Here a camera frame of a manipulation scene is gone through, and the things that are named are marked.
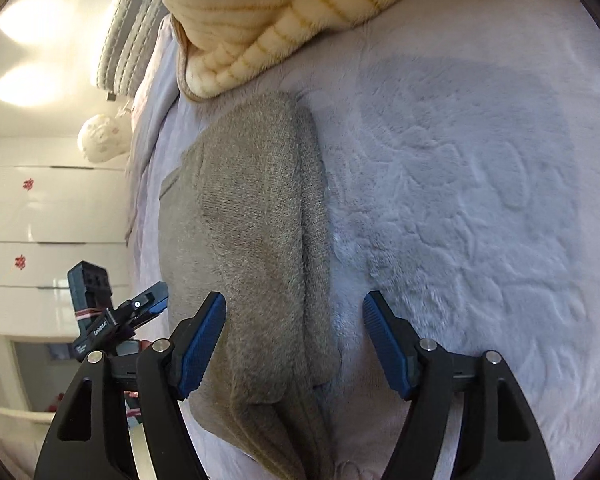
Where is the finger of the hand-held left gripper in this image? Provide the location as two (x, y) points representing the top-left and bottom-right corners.
(129, 281), (170, 330)

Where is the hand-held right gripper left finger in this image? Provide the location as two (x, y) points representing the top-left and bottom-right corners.
(32, 291), (227, 480)

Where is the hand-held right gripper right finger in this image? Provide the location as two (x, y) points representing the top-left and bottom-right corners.
(362, 290), (556, 480)

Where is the grey-brown sock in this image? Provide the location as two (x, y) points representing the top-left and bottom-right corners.
(159, 91), (343, 480)

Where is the white glossy wardrobe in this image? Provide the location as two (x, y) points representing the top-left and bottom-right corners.
(0, 135), (132, 337)

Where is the lavender plush bed cover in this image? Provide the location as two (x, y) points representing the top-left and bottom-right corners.
(124, 0), (600, 480)

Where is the white round pillow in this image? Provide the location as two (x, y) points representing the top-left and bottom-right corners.
(77, 113), (132, 164)

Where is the grey padded headboard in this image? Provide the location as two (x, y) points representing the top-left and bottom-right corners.
(95, 0), (170, 100)

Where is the cream striped fleece blanket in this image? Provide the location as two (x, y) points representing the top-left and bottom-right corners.
(141, 0), (577, 104)

